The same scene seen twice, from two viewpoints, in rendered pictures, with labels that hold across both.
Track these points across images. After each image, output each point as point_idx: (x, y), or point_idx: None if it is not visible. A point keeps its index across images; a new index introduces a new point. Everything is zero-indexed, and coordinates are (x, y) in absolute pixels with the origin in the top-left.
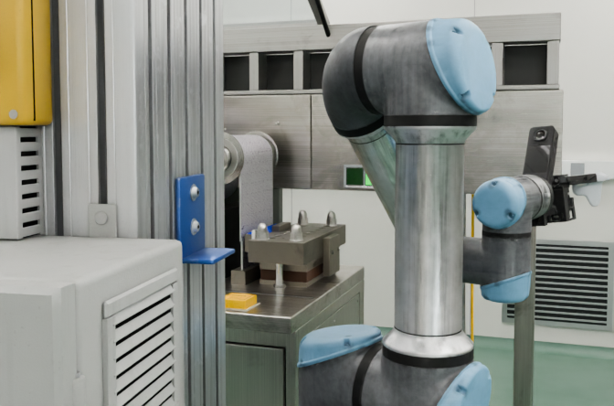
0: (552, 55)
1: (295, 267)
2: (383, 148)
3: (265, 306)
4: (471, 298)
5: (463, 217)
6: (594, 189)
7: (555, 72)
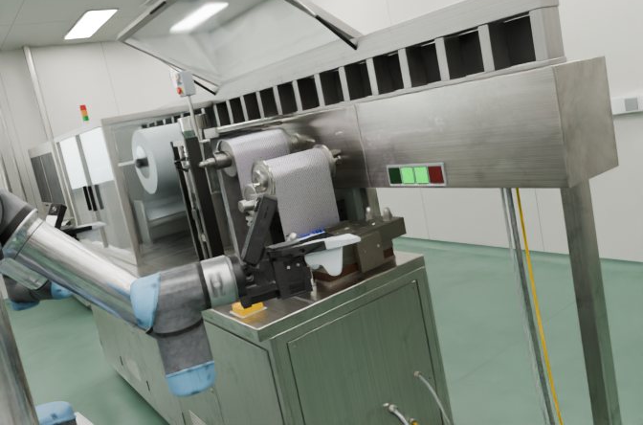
0: (536, 27)
1: (321, 269)
2: (26, 263)
3: (263, 312)
4: (532, 285)
5: (510, 204)
6: (330, 257)
7: (543, 46)
